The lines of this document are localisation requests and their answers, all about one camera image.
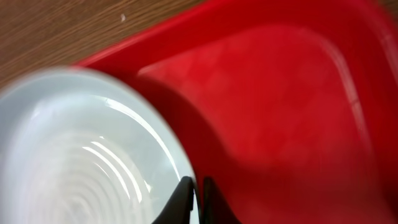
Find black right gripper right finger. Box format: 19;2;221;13
203;177;241;224

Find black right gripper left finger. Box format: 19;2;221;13
152;176;195;224

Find red plastic tray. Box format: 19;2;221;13
80;0;397;223

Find light blue plate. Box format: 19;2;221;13
1;67;194;223

